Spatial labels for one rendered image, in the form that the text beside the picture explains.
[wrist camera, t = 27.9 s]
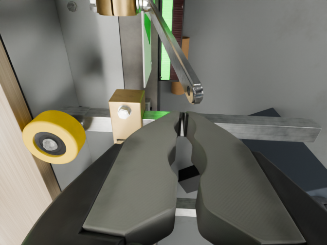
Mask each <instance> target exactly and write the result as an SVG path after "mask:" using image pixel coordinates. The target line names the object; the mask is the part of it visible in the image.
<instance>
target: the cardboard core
mask: <svg viewBox="0 0 327 245"><path fill-rule="evenodd" d="M189 39H190V38H189V37H186V36H182V51H183V53H184V55H185V56H186V58H187V59H188V50H189ZM171 92H172V93H173V94H176V95H182V94H184V93H185V92H184V90H183V88H182V85H181V83H180V81H179V82H172V86H171Z"/></svg>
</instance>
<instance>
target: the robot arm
mask: <svg viewBox="0 0 327 245"><path fill-rule="evenodd" d="M181 125H183V135H184V137H186V138H187V139H188V140H189V141H190V143H191V144H192V147H193V148H192V155H191V162H192V163H193V164H194V165H195V167H196V168H197V170H198V172H199V174H200V182H199V188H198V193H197V199H196V204H195V209H196V217H197V224H198V230H199V233H200V234H201V236H202V237H203V238H204V239H206V240H207V241H209V242H210V243H212V244H213V245H327V199H326V198H323V197H319V196H310V195H309V194H308V193H306V192H305V191H304V190H303V189H302V188H301V187H300V186H298V185H297V184H296V183H295V182H294V181H293V180H292V179H290V178H289V177H288V176H287V175H286V174H285V173H284V172H282V171H281V170H280V169H279V168H278V167H277V166H276V165H274V164H273V163H272V162H271V161H270V160H269V159H268V158H266V157H265V156H264V155H263V154H262V153H261V152H260V151H251V150H250V149H249V148H248V147H247V146H246V145H245V144H244V143H243V142H242V141H240V140H239V139H238V138H237V137H235V136H234V135H233V134H231V133H230V132H228V131H227V130H225V129H223V128H222V127H220V126H218V125H217V124H215V123H213V122H211V121H210V120H208V119H206V118H205V117H203V116H201V115H200V114H198V113H196V112H193V111H186V112H179V111H177V110H173V111H171V112H169V113H167V114H165V115H164V116H162V117H160V118H158V119H156V120H154V121H152V122H150V123H148V124H147V125H145V126H143V127H141V128H140V129H138V130H136V131H135V132H134V133H132V134H131V135H130V136H129V137H127V138H126V139H125V140H124V141H123V142H122V143H121V144H118V143H115V144H114V145H113V146H112V147H110V148H109V149H108V150H107V151H106V152H105V153H104V154H103V155H102V156H100V157H99V158H98V159H97V160H96V161H95V162H94V163H93V164H91V165H90V166H89V167H88V168H87V169H86V170H85V171H84V172H83V173H81V174H80V175H79V176H78V177H77V178H76V179H75V180H74V181H72V182H71V183H70V184H69V185H68V186H67V187H66V188H65V189H64V190H63V191H62V192H61V193H60V194H59V195H58V196H57V197H56V198H55V199H54V200H53V201H52V203H51V204H50V205H49V206H48V207H47V208H46V210H45V211H44V212H43V213H42V214H41V216H40V217H39V218H38V220H37V221H36V222H35V224H34V225H33V227H32V228H31V230H30V231H29V233H28V234H27V236H26V237H25V239H24V240H23V242H22V244H21V245H154V244H155V243H157V242H159V241H160V240H162V239H164V238H165V237H167V236H169V235H170V234H171V233H172V231H173V229H174V223H175V212H176V202H177V176H176V174H175V173H174V172H173V170H172V169H171V165H172V164H173V162H174V161H175V157H176V144H177V138H178V136H181Z"/></svg>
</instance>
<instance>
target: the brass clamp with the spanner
mask: <svg viewBox="0 0 327 245"><path fill-rule="evenodd" d="M90 2H91V4H92V6H93V7H96V8H97V13H99V15H103V16H136V15H137V14H138V11H137V4H136V0H90Z"/></svg>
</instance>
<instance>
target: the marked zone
mask: <svg viewBox="0 0 327 245"><path fill-rule="evenodd" d="M144 25H145V30H146V34H147V37H148V41H149V44H150V31H151V21H150V19H149V18H148V16H147V14H145V23H144Z"/></svg>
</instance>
